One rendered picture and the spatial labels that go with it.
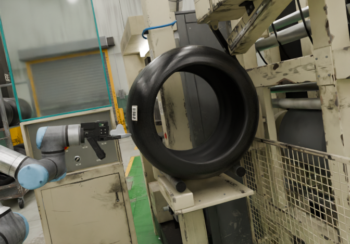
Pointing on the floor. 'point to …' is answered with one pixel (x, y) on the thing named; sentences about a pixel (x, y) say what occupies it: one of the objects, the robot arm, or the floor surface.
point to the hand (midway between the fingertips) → (128, 136)
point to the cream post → (171, 94)
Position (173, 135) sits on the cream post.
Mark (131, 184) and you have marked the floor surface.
